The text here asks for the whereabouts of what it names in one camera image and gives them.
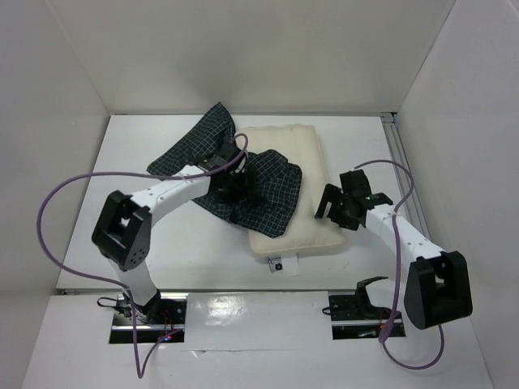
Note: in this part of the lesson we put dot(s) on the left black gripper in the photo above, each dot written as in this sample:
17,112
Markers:
244,194

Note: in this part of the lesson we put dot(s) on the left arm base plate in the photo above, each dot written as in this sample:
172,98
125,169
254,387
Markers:
167,321

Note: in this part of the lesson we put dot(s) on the aluminium rail right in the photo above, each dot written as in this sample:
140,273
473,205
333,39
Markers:
412,205

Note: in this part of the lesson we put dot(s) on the cream pillow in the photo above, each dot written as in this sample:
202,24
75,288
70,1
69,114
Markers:
305,235

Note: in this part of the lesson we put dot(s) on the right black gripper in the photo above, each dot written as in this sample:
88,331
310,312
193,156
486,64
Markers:
332,203

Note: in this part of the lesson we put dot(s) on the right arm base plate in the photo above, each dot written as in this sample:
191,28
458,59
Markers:
352,321

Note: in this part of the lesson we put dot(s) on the dark plaid pillowcase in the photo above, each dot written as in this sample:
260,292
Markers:
262,196

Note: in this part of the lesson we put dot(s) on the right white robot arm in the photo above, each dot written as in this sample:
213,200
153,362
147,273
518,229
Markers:
437,286

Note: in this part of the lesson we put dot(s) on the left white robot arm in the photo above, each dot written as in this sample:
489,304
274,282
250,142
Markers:
123,231

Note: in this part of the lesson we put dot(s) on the white pillow care label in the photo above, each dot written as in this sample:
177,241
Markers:
286,263

